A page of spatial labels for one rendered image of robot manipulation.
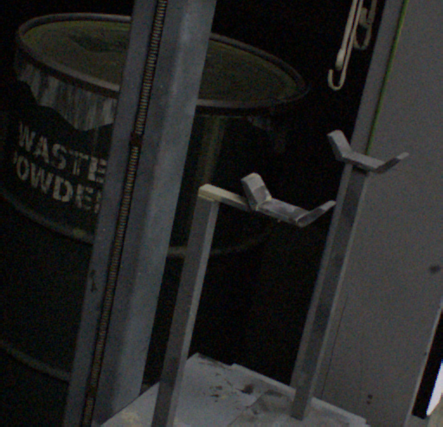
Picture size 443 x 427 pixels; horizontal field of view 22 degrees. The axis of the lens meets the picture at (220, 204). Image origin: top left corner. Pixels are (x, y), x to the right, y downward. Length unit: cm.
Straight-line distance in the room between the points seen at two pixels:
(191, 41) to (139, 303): 27
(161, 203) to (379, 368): 60
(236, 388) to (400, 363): 37
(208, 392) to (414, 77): 50
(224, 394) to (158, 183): 29
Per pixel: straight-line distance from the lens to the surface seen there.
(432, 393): 164
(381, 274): 159
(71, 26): 244
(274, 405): 128
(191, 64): 109
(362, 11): 158
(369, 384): 165
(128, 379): 122
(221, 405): 128
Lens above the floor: 144
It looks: 21 degrees down
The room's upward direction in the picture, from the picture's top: 12 degrees clockwise
